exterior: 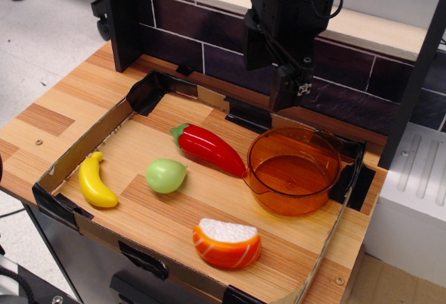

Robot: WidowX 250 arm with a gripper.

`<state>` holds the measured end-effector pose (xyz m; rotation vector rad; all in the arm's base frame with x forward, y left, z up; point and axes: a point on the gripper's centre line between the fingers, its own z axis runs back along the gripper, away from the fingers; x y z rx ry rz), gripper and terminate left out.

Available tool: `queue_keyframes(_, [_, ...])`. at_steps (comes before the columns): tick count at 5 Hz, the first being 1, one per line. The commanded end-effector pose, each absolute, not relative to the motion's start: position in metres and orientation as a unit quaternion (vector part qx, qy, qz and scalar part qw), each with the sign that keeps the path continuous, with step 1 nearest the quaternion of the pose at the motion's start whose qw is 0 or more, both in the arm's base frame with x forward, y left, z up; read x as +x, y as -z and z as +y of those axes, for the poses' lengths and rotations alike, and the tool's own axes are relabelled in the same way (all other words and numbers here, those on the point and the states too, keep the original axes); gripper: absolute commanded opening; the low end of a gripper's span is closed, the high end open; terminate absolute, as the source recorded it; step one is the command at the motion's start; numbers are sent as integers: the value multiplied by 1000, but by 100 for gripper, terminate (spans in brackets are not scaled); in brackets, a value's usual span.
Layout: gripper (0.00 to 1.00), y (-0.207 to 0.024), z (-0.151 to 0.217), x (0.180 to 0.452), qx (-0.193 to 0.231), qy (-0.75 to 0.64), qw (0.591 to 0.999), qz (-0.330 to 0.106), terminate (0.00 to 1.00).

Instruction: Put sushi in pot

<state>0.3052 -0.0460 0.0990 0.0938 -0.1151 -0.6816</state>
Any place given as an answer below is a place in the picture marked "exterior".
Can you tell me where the white ribbed appliance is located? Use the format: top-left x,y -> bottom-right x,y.
364,123 -> 445,284

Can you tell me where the yellow toy banana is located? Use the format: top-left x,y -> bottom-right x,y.
79,151 -> 118,208

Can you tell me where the black chair caster wheel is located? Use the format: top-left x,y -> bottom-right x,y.
91,0 -> 110,41

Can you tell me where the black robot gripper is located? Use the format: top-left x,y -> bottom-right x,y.
243,0 -> 337,112

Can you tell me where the dark brick pattern backsplash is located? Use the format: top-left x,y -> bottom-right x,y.
134,0 -> 414,135

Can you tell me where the transparent orange plastic pot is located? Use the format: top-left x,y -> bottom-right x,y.
243,127 -> 344,217

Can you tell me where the black metal upright post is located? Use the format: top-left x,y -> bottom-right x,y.
378,0 -> 445,169

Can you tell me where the green toy pear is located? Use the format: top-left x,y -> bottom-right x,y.
146,158 -> 187,194

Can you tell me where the red toy chili pepper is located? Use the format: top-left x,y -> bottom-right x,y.
169,123 -> 246,178

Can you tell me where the orange white toy sushi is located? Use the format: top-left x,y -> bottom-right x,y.
192,218 -> 262,268

